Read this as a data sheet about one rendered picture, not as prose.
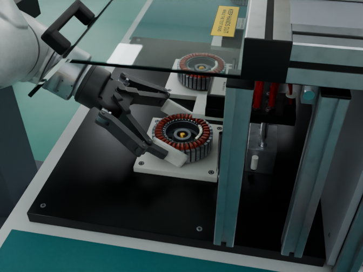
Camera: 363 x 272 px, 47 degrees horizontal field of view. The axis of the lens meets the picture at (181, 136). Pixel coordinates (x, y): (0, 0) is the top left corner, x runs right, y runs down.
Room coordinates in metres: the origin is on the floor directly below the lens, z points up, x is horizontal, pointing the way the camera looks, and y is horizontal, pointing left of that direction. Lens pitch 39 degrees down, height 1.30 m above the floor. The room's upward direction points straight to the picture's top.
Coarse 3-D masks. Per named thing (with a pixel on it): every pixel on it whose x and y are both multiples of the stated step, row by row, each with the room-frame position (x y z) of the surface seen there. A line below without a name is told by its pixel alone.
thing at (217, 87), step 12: (216, 84) 0.59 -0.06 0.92; (204, 96) 0.62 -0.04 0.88; (216, 96) 0.56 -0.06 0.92; (264, 96) 0.59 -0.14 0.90; (204, 108) 0.58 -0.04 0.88; (216, 108) 0.56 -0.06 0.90; (264, 108) 0.56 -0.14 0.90; (276, 108) 0.56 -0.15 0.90; (252, 120) 0.54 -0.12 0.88; (264, 120) 0.54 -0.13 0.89; (276, 120) 0.54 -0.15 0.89; (288, 120) 0.53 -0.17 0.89; (264, 132) 0.55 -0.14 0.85; (264, 144) 0.55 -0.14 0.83
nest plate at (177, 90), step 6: (174, 78) 0.84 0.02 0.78; (168, 84) 0.81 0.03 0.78; (174, 84) 0.81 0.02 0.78; (180, 84) 0.81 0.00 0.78; (168, 90) 0.79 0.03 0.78; (174, 90) 0.79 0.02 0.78; (180, 90) 0.79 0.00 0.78; (186, 90) 0.79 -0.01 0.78; (192, 90) 0.79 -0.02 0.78; (198, 90) 0.79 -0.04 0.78; (204, 90) 0.79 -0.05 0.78; (174, 96) 0.77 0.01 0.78; (180, 96) 0.77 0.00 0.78; (186, 96) 0.77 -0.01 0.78; (192, 96) 0.77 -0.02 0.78
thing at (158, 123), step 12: (168, 120) 0.63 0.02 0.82; (180, 120) 0.63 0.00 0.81; (192, 120) 0.63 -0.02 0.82; (204, 120) 0.63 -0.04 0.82; (156, 132) 0.59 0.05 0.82; (168, 132) 0.61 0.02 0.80; (180, 132) 0.61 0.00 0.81; (192, 132) 0.62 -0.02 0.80; (204, 132) 0.59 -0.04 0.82; (168, 144) 0.56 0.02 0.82; (180, 144) 0.56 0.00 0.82; (192, 144) 0.56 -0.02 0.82; (204, 144) 0.56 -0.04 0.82; (192, 156) 0.55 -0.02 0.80; (204, 156) 0.56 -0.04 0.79
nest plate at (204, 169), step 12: (156, 120) 0.67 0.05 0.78; (216, 132) 0.64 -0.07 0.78; (216, 144) 0.60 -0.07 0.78; (144, 156) 0.57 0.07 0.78; (216, 156) 0.57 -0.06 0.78; (144, 168) 0.54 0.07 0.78; (156, 168) 0.54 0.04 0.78; (168, 168) 0.54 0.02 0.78; (180, 168) 0.54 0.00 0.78; (192, 168) 0.54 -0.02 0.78; (204, 168) 0.54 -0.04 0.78; (204, 180) 0.52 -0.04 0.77; (216, 180) 0.51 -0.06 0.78
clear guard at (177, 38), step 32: (128, 0) 0.59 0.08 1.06; (160, 0) 0.59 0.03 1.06; (192, 0) 0.59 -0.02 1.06; (224, 0) 0.59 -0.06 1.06; (96, 32) 0.48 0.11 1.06; (128, 32) 0.48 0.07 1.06; (160, 32) 0.48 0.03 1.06; (192, 32) 0.48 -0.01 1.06; (96, 64) 0.41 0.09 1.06; (128, 64) 0.41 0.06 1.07; (160, 64) 0.41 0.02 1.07; (192, 64) 0.41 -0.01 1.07; (224, 64) 0.41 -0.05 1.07
